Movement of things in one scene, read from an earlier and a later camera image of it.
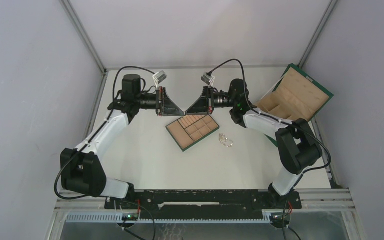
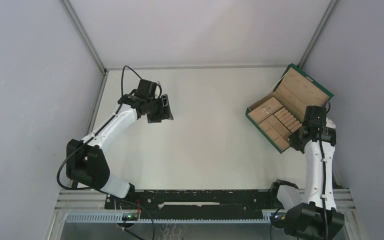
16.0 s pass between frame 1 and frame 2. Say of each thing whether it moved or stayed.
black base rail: stayed
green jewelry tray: moved
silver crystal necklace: moved
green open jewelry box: stayed
